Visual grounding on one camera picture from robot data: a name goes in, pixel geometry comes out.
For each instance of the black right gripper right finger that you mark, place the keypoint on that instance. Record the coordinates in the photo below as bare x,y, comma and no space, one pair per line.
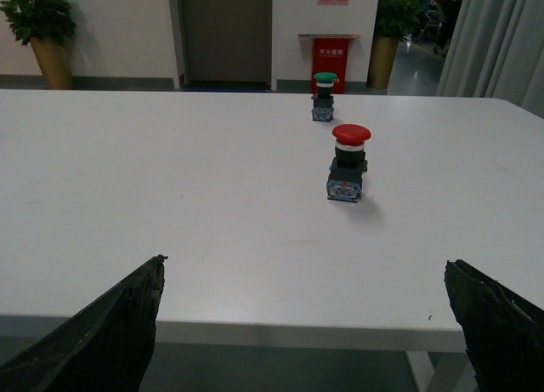
503,332

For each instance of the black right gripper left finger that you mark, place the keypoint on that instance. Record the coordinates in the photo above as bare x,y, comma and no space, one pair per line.
107,346

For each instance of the red mushroom push button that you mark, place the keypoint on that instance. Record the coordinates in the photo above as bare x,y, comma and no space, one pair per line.
345,179

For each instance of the green mushroom push button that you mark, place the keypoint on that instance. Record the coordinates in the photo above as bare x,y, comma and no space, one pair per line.
323,100

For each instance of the white table leg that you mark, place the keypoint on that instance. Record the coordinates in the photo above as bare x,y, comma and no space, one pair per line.
452,372

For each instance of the red fire extinguisher cabinet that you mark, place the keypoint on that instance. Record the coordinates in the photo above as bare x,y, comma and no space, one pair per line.
330,54

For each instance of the grey door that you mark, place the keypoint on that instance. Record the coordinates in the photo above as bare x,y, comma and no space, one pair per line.
227,43

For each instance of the left potted green plant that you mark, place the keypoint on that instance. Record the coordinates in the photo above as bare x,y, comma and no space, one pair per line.
46,26

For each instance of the potted green plant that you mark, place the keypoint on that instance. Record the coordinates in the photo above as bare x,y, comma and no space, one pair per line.
46,26
394,21

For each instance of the right potted green plant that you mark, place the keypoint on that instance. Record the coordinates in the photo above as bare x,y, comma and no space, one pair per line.
394,21

